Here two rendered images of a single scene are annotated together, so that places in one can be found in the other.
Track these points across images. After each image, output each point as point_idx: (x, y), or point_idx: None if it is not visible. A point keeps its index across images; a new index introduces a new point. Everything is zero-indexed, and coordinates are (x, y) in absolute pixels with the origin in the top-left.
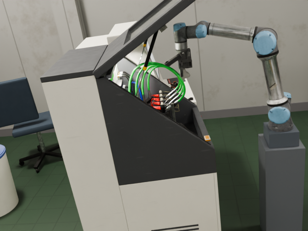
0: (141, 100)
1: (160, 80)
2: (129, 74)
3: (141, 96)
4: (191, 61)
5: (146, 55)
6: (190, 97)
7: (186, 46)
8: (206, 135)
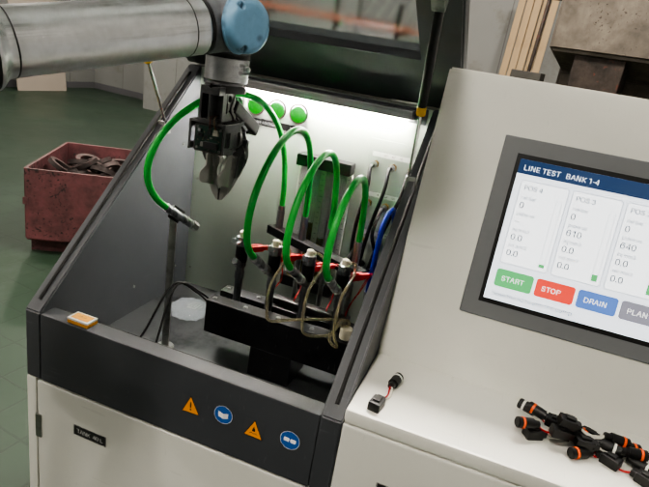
0: (151, 128)
1: (550, 348)
2: (402, 186)
3: (372, 258)
4: (189, 126)
5: (429, 156)
6: (376, 395)
7: (205, 71)
8: (91, 320)
